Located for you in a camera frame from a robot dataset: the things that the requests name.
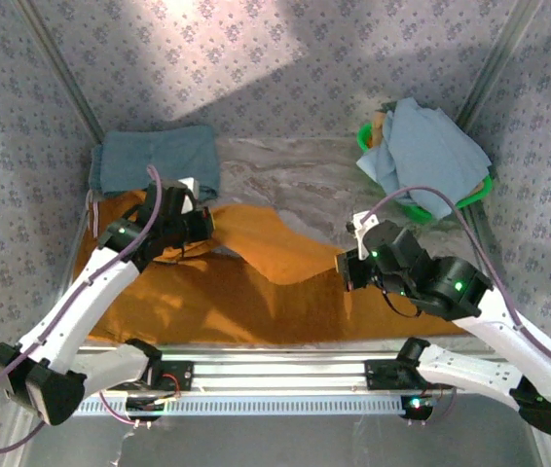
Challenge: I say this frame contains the folded blue denim trousers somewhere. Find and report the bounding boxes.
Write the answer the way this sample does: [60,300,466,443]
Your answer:
[89,125,222,200]

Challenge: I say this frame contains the aluminium mounting rail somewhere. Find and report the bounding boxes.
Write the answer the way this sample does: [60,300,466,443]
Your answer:
[75,347,547,395]

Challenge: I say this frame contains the orange trousers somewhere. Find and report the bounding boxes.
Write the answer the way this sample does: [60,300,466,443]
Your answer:
[73,189,466,346]

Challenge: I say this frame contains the tan garment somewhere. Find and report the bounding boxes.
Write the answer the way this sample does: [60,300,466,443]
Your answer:
[371,110,387,147]

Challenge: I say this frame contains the white slotted cable duct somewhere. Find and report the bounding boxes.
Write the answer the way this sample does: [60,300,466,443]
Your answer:
[73,391,413,418]

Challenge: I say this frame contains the green plastic basket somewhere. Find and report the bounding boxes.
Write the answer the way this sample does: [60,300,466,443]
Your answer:
[355,121,495,226]

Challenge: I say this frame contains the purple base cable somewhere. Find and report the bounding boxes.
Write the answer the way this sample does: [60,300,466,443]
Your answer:
[98,388,153,430]
[409,381,460,428]

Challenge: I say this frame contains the aluminium frame post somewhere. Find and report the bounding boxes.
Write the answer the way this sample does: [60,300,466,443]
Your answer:
[15,0,106,147]
[453,0,544,127]

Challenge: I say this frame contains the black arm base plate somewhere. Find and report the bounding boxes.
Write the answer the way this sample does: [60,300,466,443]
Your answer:
[363,358,455,391]
[124,359,195,393]

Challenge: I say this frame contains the black controller board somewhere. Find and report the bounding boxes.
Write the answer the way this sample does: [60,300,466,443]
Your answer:
[400,394,435,422]
[126,396,165,422]

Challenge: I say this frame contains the light blue trousers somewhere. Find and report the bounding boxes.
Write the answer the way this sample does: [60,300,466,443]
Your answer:
[355,96,494,220]

